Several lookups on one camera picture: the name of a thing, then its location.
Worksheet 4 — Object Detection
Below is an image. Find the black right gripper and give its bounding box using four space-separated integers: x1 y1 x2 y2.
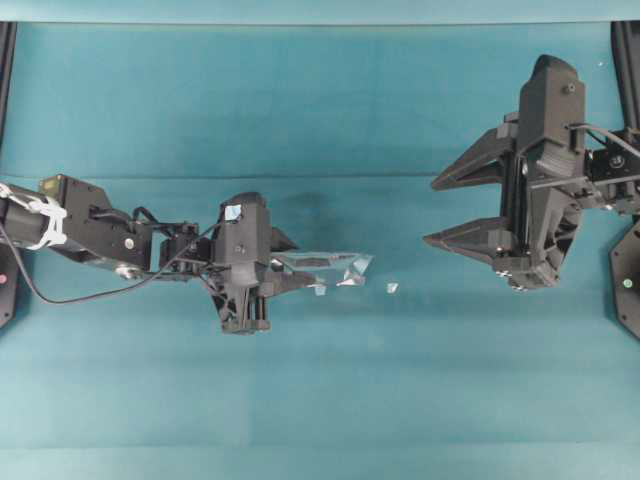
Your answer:
423 112 589 290

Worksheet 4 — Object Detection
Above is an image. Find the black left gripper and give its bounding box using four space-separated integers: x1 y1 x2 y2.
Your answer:
210 226 322 334

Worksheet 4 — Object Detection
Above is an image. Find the silver zip bag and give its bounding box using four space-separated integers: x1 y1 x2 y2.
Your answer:
272 251 373 296

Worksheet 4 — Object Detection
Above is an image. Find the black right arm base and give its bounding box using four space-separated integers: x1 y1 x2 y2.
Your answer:
609 20 639 339

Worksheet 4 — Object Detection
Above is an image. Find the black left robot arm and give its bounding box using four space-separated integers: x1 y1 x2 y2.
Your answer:
1 175 316 335

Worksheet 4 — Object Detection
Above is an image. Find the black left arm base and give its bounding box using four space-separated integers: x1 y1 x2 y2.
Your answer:
0 21 19 327

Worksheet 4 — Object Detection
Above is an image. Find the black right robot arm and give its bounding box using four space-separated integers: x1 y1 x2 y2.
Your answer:
423 119 639 291

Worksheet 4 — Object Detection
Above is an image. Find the black left wrist camera housing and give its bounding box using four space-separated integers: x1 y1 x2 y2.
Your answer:
212 192 271 265

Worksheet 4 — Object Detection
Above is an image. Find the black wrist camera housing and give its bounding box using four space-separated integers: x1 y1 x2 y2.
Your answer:
212 192 271 265
517 54 586 177

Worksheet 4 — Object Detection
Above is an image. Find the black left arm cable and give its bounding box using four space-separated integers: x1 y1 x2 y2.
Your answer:
0 219 224 305

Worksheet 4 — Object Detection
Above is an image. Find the black right wrist camera housing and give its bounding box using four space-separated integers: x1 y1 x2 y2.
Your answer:
517 54 586 177

